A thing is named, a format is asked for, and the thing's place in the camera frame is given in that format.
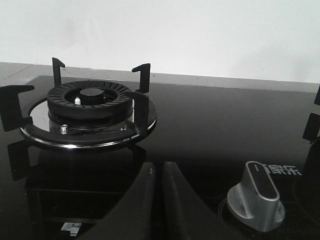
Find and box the silver stove control knob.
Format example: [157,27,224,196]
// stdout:
[227,161,285,232]

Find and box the left black pot support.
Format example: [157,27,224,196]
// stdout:
[0,58,157,149]

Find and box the left black gas burner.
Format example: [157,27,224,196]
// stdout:
[47,80,133,129]

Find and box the right black pot support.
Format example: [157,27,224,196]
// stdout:
[302,84,320,145]

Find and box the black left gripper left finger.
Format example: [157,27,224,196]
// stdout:
[79,162,156,240]

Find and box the black glass gas cooktop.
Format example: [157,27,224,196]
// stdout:
[0,83,320,240]

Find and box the black pot support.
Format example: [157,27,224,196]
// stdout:
[302,84,320,145]
[0,58,157,149]

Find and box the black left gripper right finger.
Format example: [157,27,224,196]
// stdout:
[162,162,227,240]

